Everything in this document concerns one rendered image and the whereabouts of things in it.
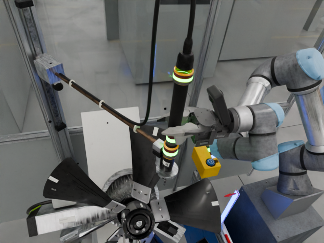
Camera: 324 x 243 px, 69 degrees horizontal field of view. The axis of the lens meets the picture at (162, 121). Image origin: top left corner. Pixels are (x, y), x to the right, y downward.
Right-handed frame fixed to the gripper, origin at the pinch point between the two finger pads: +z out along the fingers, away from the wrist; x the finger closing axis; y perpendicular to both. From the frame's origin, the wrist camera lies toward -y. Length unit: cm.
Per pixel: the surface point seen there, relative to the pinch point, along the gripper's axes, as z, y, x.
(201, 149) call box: -37, 59, 34
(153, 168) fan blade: -1.3, 32.1, 8.8
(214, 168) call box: -40, 60, 21
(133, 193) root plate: 6.5, 43.4, 6.9
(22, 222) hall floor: 90, 166, 70
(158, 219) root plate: -1.1, 47.4, -3.9
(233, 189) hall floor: -106, 166, 58
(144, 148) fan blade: 0.6, 28.8, 16.7
